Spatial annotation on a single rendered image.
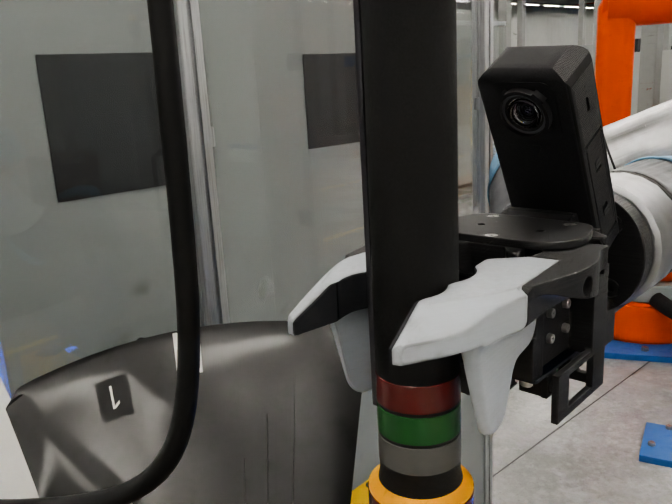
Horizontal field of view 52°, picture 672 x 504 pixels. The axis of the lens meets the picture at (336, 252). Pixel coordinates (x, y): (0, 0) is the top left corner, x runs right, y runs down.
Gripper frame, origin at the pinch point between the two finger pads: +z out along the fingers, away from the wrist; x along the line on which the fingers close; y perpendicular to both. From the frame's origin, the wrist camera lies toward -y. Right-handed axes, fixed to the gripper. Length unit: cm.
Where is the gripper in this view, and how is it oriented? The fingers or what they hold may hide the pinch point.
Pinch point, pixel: (362, 309)
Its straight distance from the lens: 24.4
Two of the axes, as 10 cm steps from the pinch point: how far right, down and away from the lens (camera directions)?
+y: 0.5, 9.7, 2.5
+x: -7.4, -1.3, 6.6
